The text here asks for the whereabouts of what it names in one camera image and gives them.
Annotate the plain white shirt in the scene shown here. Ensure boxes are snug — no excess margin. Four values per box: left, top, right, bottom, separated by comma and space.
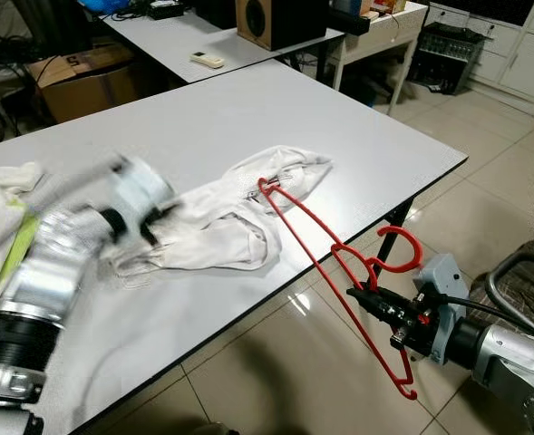
108, 145, 333, 277

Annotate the red plastic clothes hanger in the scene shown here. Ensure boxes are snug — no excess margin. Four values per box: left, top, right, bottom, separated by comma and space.
256, 177, 424, 401

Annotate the white remote control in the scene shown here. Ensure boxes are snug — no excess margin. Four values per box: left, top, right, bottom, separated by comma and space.
190, 52, 225, 70

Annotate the white rectangular table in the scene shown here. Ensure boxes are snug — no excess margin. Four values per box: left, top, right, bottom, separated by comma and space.
102, 0, 345, 84

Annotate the white drawer cabinet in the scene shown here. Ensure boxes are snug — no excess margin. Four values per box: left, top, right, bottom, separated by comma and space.
425, 0, 534, 117

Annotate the wooden black speaker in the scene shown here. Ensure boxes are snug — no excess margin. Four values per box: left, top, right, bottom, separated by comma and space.
236, 0, 329, 52

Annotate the black slatted crate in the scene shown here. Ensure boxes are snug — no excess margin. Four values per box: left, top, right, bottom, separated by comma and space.
410, 23, 485, 96

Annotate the small white side table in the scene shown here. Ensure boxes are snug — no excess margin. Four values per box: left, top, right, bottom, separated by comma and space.
328, 0, 429, 114

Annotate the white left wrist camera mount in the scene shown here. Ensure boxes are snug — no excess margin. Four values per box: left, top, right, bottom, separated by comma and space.
103, 156, 177, 238

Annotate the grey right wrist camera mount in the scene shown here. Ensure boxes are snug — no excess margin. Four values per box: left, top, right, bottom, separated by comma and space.
414, 253, 471, 365

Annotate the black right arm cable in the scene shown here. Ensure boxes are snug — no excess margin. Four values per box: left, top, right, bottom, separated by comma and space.
434, 292, 534, 350

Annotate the brown woven metal-frame chair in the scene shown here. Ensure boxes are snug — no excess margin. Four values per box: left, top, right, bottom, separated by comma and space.
486, 237, 534, 350

